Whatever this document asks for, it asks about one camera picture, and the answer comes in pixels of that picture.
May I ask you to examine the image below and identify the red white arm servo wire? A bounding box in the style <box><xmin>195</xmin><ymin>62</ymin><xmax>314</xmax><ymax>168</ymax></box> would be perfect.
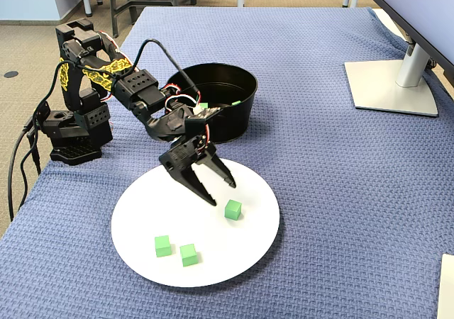
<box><xmin>95</xmin><ymin>31</ymin><xmax>132</xmax><ymax>65</ymax></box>

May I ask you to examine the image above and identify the red white gripper servo wire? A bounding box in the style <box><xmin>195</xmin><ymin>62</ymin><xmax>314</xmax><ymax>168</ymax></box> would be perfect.
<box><xmin>162</xmin><ymin>84</ymin><xmax>214</xmax><ymax>146</ymax></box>

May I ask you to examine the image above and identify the dark grey table frame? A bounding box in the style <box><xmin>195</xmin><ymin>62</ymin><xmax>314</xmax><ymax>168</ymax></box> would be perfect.
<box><xmin>109</xmin><ymin>0</ymin><xmax>178</xmax><ymax>39</ymax></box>

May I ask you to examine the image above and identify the black metal bucket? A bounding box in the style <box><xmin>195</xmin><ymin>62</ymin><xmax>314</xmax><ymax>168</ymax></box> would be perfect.
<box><xmin>166</xmin><ymin>62</ymin><xmax>259</xmax><ymax>145</ymax></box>

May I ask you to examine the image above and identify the blue woven tablecloth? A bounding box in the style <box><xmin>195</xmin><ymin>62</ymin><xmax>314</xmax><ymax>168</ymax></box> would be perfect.
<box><xmin>0</xmin><ymin>6</ymin><xmax>454</xmax><ymax>319</ymax></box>

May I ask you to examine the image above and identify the black cable with plug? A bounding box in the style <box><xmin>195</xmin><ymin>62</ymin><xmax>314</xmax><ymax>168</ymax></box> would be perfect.
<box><xmin>16</xmin><ymin>130</ymin><xmax>42</xmax><ymax>210</ymax></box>

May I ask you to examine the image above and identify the white flat board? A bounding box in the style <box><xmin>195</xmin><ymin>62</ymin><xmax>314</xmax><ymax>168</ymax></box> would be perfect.
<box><xmin>436</xmin><ymin>253</ymin><xmax>454</xmax><ymax>319</ymax></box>

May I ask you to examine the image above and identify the thick black power cable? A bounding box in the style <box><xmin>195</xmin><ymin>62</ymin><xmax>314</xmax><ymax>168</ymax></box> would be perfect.
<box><xmin>6</xmin><ymin>120</ymin><xmax>36</xmax><ymax>223</ymax></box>

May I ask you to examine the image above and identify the white round plate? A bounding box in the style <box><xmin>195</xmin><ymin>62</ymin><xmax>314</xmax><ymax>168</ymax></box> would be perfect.
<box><xmin>110</xmin><ymin>157</ymin><xmax>281</xmax><ymax>288</ymax></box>

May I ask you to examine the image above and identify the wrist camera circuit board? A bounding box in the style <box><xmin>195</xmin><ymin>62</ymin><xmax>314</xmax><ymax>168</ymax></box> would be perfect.
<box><xmin>184</xmin><ymin>106</ymin><xmax>224</xmax><ymax>125</ymax></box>

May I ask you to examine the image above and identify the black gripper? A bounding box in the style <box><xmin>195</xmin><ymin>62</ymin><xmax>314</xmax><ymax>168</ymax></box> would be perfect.
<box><xmin>143</xmin><ymin>108</ymin><xmax>237</xmax><ymax>206</ymax></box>

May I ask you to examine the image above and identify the monitor with silver stand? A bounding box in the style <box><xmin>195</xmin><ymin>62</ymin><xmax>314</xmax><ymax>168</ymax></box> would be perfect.
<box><xmin>344</xmin><ymin>0</ymin><xmax>454</xmax><ymax>118</ymax></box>

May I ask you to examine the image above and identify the thin black camera cable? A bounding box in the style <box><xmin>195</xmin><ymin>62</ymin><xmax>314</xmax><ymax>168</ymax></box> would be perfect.
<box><xmin>33</xmin><ymin>38</ymin><xmax>202</xmax><ymax>121</ymax></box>

